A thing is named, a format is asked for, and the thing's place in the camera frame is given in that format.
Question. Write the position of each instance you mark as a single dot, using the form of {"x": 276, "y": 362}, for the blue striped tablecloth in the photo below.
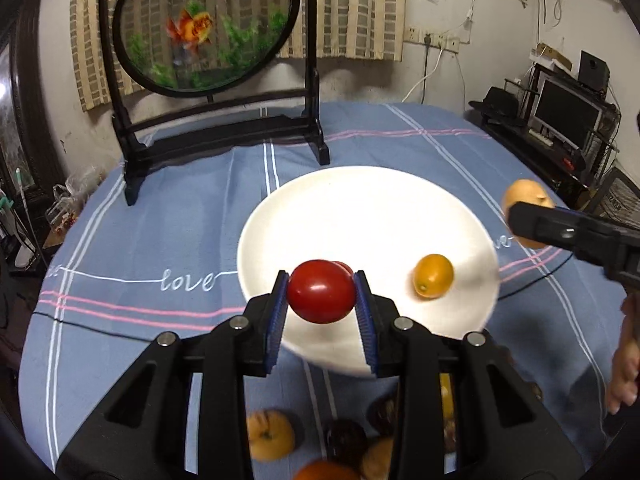
{"x": 127, "y": 273}

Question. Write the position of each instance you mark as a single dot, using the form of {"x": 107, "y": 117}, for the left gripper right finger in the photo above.
{"x": 500, "y": 429}

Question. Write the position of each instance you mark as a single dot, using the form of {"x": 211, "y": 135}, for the computer monitor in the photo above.
{"x": 567, "y": 111}

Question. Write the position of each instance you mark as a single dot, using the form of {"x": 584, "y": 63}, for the tan round pear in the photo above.
{"x": 525, "y": 191}

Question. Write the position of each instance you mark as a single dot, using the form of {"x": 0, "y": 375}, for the operator right hand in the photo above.
{"x": 623, "y": 388}

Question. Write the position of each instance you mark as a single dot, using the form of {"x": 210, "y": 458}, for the dark purple plum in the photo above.
{"x": 345, "y": 441}

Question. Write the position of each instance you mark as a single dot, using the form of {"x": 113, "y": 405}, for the red tomato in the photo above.
{"x": 321, "y": 291}

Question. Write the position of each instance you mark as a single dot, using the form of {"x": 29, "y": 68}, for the yellow orange tomato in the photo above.
{"x": 432, "y": 276}

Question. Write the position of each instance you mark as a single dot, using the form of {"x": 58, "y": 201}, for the tan pear fruit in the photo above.
{"x": 375, "y": 463}

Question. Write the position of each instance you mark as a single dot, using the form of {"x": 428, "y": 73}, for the dark wooden framed door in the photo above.
{"x": 27, "y": 142}

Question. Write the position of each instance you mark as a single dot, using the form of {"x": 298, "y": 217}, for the black speaker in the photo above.
{"x": 593, "y": 73}

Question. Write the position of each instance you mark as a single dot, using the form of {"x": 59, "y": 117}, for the small pale apple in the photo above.
{"x": 271, "y": 435}

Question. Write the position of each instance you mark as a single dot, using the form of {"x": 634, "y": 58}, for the beige checked curtain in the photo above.
{"x": 350, "y": 10}

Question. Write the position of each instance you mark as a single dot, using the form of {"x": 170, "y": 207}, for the large orange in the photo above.
{"x": 325, "y": 470}

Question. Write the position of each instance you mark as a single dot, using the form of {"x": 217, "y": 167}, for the white oval plate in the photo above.
{"x": 382, "y": 222}

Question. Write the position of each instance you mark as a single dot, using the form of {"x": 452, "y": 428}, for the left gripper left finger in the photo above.
{"x": 138, "y": 430}

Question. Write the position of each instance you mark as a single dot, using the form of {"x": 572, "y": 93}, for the black desk shelf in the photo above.
{"x": 506, "y": 114}

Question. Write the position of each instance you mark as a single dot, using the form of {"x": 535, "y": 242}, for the green yellow apple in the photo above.
{"x": 447, "y": 398}

